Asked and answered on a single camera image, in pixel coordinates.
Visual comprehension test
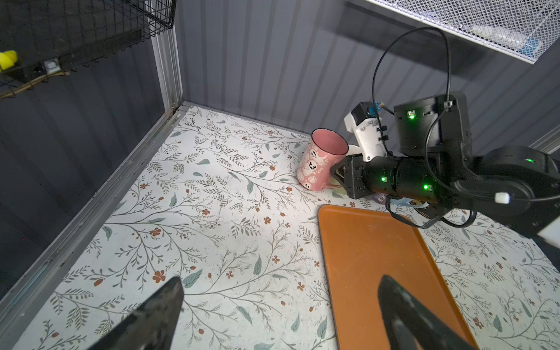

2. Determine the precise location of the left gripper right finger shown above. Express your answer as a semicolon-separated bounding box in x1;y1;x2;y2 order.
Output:
378;275;474;350

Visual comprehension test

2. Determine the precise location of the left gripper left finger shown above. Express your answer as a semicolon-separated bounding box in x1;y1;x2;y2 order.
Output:
90;276;184;349

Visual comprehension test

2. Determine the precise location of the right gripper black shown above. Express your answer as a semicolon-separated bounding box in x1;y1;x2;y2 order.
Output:
330;154;366;199

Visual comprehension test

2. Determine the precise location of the pink ghost mug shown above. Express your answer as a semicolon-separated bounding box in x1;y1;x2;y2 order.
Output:
296;128;349;191

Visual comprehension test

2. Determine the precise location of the orange plastic tray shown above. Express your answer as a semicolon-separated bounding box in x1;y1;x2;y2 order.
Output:
318;205;476;349

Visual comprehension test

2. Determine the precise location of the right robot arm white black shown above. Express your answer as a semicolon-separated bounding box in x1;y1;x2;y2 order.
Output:
330;92;559;266

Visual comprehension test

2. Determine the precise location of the white wire mesh basket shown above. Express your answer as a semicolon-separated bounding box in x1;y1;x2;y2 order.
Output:
373;0;559;64

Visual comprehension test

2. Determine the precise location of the black wire basket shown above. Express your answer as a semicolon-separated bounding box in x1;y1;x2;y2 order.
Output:
1;1;176;99

